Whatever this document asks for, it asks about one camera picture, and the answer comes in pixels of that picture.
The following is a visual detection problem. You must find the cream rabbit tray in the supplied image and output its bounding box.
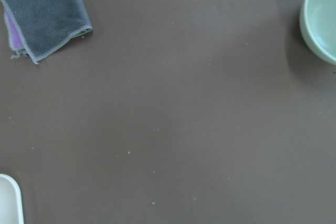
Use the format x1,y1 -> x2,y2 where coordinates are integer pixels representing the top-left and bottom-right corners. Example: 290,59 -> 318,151
1,174 -> 24,224

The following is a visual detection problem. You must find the grey folded cloth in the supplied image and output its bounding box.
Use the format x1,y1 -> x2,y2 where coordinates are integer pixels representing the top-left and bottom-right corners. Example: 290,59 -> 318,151
1,0 -> 92,64

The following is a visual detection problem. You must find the mint green bowl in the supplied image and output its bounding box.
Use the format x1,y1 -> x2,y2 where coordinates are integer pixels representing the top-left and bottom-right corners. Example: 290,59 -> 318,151
299,0 -> 335,65

